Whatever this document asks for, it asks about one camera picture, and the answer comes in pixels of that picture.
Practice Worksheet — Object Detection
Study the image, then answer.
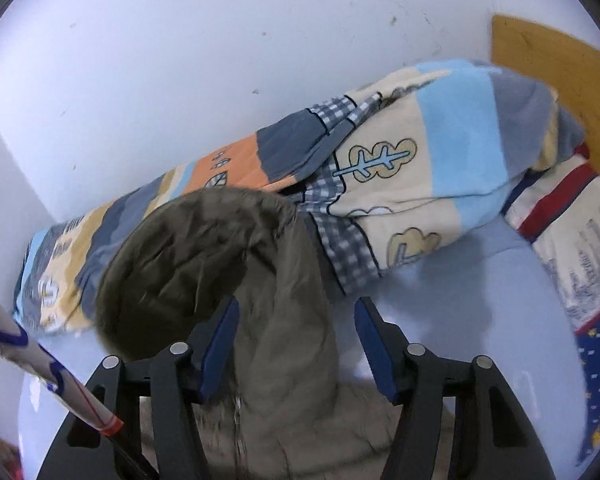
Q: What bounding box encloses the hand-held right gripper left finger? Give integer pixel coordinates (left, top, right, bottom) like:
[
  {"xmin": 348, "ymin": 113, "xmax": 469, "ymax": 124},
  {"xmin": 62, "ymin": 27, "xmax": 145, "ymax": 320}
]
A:
[{"xmin": 36, "ymin": 296, "xmax": 241, "ymax": 480}]

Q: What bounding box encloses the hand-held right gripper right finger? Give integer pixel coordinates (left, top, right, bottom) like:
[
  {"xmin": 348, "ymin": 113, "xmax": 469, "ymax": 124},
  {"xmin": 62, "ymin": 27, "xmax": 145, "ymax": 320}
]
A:
[{"xmin": 354, "ymin": 296, "xmax": 556, "ymax": 480}]

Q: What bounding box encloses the brown quilted puffer jacket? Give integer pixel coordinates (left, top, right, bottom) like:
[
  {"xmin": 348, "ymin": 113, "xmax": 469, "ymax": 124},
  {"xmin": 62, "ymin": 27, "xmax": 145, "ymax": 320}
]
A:
[{"xmin": 95, "ymin": 189, "xmax": 461, "ymax": 480}]

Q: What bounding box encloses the light blue fleece bed blanket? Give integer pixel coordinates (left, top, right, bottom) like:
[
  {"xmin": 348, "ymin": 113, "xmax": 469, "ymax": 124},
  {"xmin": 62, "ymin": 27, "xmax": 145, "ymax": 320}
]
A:
[{"xmin": 20, "ymin": 215, "xmax": 596, "ymax": 480}]

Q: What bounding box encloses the patchwork cartoon print quilt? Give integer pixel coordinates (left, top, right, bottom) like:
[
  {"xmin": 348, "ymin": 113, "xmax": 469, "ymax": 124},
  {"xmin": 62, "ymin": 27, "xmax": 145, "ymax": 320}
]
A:
[{"xmin": 12, "ymin": 58, "xmax": 588, "ymax": 336}]

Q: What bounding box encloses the star print blue pillow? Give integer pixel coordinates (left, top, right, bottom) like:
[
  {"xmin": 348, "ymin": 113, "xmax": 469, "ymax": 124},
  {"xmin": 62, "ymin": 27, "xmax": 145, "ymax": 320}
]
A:
[{"xmin": 502, "ymin": 142, "xmax": 600, "ymax": 466}]

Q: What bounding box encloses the yellow wooden headboard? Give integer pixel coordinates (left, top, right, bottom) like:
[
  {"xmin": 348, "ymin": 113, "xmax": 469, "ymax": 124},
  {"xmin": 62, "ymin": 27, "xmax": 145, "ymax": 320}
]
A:
[{"xmin": 491, "ymin": 14, "xmax": 600, "ymax": 181}]

